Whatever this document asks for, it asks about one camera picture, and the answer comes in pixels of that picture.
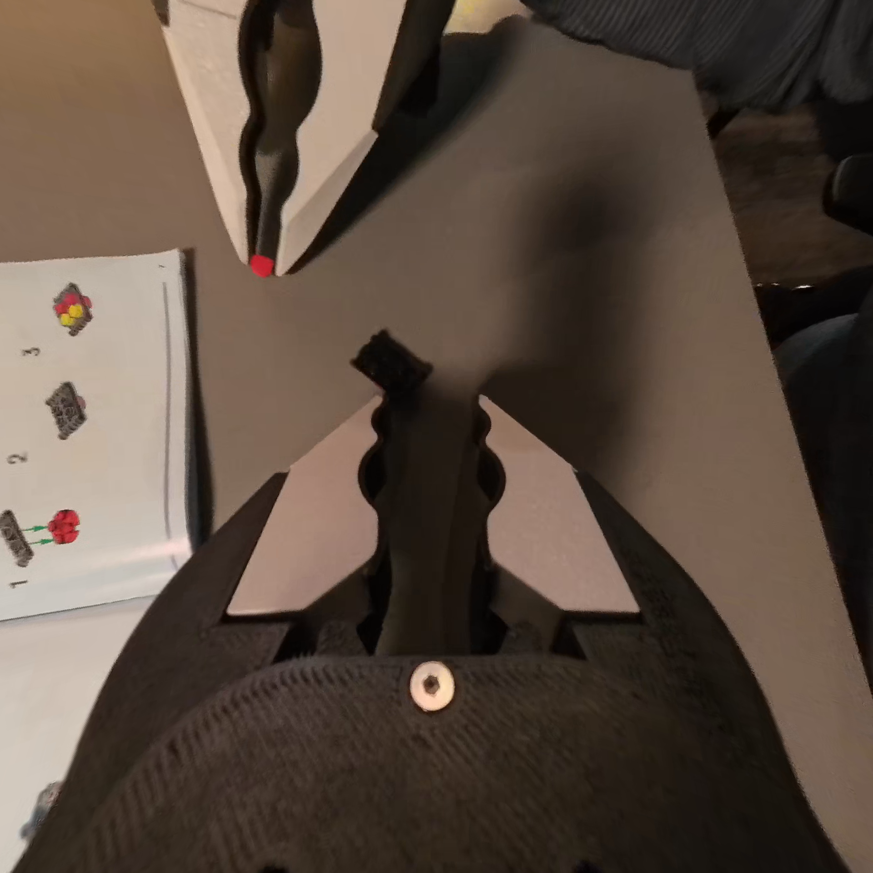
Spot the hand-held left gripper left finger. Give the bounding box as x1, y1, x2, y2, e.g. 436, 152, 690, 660
224, 394, 393, 656

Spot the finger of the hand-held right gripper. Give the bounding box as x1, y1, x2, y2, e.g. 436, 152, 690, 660
275, 0, 411, 276
166, 0, 259, 266

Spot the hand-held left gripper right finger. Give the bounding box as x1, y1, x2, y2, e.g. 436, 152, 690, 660
474, 393, 643, 656

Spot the instruction booklet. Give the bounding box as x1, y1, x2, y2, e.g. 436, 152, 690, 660
0, 247, 199, 860

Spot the person's right forearm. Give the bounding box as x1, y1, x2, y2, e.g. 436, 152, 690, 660
525, 0, 873, 110

